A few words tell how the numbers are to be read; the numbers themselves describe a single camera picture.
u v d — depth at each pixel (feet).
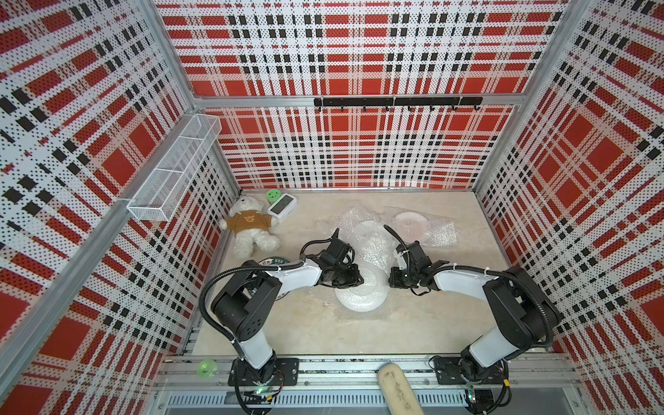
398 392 2.21
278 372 2.40
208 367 2.46
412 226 3.54
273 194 3.76
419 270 2.32
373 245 3.14
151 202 2.22
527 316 1.47
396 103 2.91
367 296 2.83
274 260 3.14
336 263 2.41
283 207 3.64
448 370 2.41
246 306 1.51
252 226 3.32
